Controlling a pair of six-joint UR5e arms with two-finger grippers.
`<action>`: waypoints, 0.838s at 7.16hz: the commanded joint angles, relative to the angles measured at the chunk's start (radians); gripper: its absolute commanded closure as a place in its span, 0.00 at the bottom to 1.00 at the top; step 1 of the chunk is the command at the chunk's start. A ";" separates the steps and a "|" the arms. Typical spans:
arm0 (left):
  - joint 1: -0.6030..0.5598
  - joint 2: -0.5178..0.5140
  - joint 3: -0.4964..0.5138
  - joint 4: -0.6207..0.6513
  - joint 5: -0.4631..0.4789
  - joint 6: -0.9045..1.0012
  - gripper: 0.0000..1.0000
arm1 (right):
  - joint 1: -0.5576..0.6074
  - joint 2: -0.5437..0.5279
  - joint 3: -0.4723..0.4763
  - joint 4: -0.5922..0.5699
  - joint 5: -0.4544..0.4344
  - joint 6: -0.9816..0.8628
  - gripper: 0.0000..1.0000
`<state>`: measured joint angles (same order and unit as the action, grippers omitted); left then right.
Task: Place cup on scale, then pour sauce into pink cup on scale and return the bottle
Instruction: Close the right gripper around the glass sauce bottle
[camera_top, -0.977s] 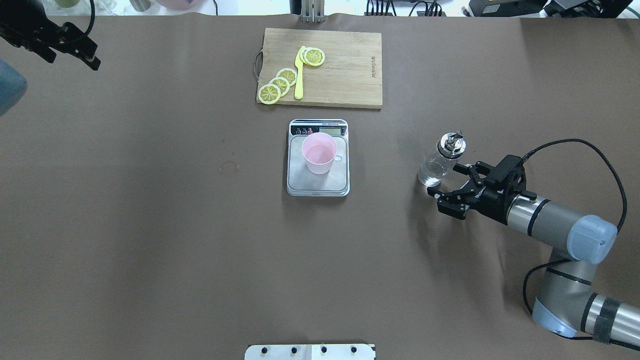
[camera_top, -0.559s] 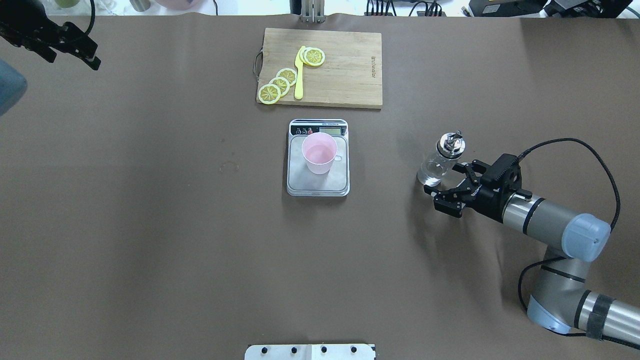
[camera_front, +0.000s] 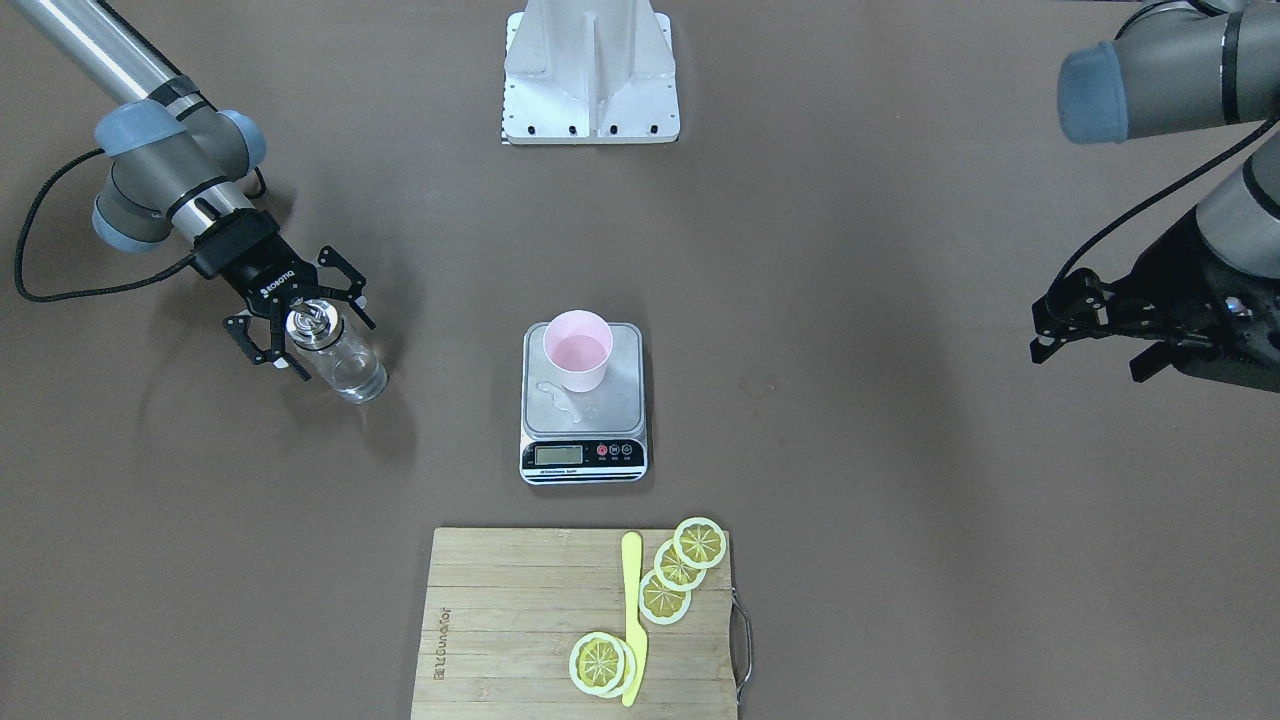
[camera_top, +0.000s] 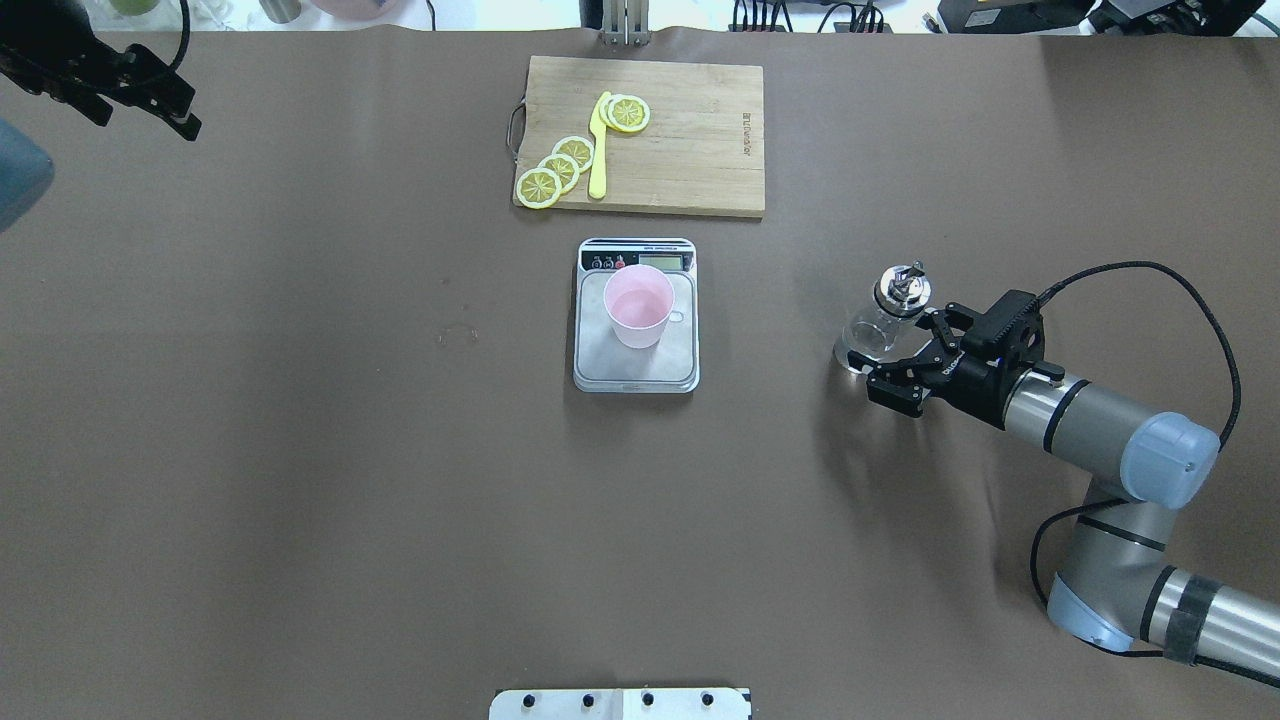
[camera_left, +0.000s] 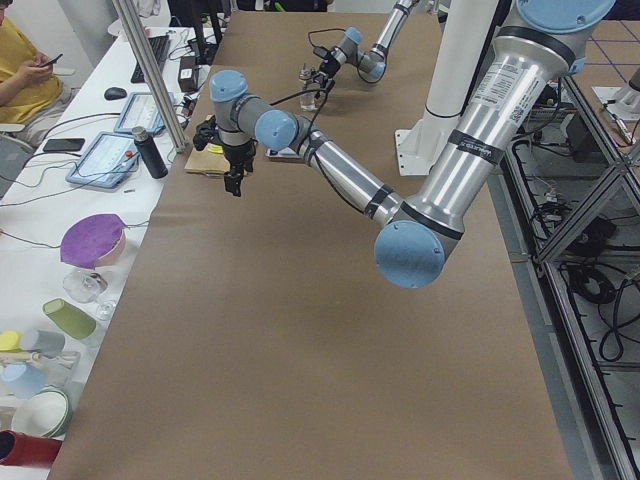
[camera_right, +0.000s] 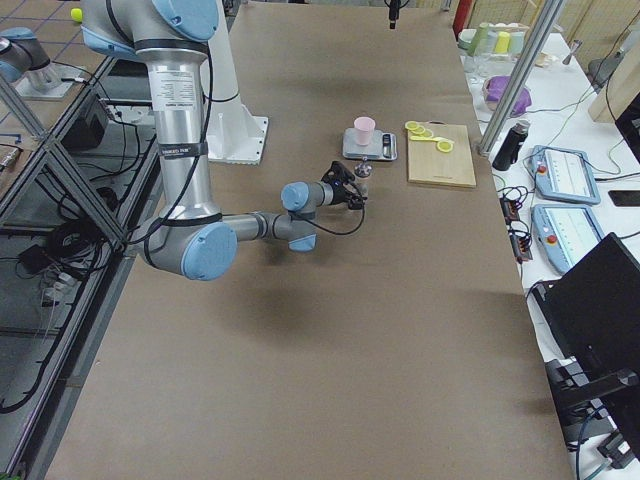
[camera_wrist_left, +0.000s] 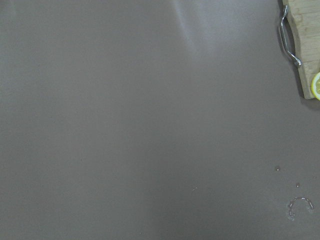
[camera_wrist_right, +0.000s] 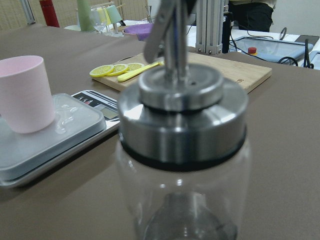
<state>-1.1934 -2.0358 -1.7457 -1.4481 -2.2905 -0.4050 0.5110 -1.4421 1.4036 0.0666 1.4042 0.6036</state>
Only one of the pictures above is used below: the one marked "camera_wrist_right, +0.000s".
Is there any purple bowl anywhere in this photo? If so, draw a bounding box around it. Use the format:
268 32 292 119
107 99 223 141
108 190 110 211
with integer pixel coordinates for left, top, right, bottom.
122 23 153 41

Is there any glass sauce bottle steel cap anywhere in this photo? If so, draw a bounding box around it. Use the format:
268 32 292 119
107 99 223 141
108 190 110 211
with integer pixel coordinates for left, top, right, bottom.
116 0 251 240

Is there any pastel cup rack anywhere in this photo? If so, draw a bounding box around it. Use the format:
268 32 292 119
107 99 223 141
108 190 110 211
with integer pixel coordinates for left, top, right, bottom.
97 4 124 37

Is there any red cylinder bottle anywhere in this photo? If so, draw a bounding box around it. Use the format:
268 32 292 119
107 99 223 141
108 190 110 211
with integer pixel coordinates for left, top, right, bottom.
39 0 60 28

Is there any yellow plastic knife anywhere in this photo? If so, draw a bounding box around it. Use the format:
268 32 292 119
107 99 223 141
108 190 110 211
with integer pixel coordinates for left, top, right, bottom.
117 60 165 83

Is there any pink plastic cup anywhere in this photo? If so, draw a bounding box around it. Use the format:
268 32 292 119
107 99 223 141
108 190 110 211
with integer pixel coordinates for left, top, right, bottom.
0 55 56 134

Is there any person in yellow shirt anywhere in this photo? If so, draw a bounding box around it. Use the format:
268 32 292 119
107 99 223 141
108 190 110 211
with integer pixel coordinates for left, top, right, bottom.
228 0 277 33

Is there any lemon slice far end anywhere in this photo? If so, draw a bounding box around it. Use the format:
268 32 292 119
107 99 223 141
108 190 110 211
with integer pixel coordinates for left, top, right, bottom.
89 64 115 78

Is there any bamboo cutting board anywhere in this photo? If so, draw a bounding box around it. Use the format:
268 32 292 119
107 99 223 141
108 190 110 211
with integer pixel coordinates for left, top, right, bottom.
93 52 272 93

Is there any digital kitchen scale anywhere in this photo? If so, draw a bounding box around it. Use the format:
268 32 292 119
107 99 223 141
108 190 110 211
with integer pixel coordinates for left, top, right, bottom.
0 90 120 188

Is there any aluminium camera post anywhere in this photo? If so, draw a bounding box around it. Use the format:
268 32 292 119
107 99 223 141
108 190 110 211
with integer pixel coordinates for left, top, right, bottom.
195 0 224 55

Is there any lemon slice in row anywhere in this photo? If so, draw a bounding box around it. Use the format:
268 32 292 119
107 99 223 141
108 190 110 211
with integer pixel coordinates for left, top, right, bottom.
106 63 129 76
126 62 145 72

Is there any green cone vase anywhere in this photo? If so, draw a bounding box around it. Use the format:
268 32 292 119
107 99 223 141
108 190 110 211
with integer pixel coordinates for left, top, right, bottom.
76 0 95 32

